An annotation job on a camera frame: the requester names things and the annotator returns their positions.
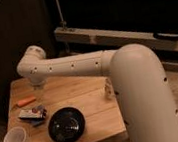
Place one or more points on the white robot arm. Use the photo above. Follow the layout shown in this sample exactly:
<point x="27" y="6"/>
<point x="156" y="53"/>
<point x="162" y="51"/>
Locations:
<point x="138" y="80"/>

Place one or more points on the black round bowl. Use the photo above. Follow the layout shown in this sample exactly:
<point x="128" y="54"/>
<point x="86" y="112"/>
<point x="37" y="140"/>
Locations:
<point x="66" y="125"/>

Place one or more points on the small white bottle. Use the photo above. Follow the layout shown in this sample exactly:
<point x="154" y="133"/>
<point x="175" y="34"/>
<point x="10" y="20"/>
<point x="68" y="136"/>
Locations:
<point x="109" y="91"/>

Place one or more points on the black handle on beam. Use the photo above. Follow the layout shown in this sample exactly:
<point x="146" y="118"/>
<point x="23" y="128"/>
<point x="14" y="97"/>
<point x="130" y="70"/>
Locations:
<point x="169" y="37"/>

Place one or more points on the long wooden shelf beam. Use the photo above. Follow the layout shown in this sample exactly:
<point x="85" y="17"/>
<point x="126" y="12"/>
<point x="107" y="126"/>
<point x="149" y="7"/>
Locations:
<point x="116" y="38"/>

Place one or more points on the white plastic cup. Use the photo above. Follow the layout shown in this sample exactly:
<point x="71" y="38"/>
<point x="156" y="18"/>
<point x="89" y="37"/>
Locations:
<point x="17" y="134"/>

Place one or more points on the translucent gripper tip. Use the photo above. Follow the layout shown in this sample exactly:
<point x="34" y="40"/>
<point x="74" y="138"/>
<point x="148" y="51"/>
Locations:
<point x="38" y="92"/>

